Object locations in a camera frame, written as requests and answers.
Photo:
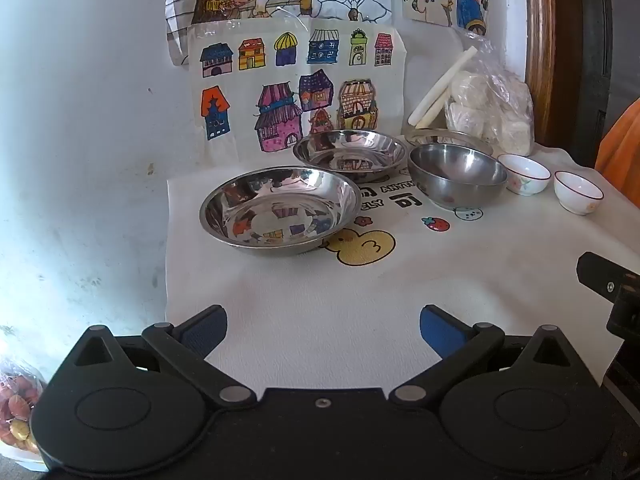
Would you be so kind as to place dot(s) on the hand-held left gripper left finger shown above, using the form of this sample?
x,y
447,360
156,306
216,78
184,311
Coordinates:
x,y
205,331

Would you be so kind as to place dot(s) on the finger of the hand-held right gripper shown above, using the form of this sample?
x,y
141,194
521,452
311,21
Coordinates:
x,y
600,275

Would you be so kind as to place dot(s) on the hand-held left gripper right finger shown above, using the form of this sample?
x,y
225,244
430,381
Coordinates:
x,y
440,332

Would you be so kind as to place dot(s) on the small white red-rimmed bowl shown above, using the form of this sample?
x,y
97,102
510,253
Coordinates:
x,y
577,192
524,172

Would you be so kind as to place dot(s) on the large shallow steel plate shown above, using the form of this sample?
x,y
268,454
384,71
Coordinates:
x,y
280,210
350,152

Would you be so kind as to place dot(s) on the deep steel bowl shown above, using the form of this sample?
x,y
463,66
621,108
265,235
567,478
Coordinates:
x,y
457,175

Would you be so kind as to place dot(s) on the white printed tablecloth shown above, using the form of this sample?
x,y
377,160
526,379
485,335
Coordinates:
x,y
325,290

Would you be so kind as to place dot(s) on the orange cloth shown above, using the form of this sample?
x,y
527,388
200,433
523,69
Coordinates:
x,y
622,150

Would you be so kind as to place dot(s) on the flat steel plate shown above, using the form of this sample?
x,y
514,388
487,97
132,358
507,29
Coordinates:
x,y
425,136

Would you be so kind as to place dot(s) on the bag of red gold candies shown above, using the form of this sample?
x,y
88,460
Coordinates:
x,y
17,410

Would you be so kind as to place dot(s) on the clear bag of white buns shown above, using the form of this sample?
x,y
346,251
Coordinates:
x,y
487,105

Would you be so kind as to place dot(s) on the cream stick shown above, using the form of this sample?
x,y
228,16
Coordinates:
x,y
431,112

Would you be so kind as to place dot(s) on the white stick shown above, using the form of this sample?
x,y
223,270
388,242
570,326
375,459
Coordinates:
x,y
445,82

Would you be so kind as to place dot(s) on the coloured houses drawing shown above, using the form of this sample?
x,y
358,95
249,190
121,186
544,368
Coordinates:
x,y
300,80

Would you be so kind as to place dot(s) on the brown wooden frame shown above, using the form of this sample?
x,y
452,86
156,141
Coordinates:
x,y
540,35

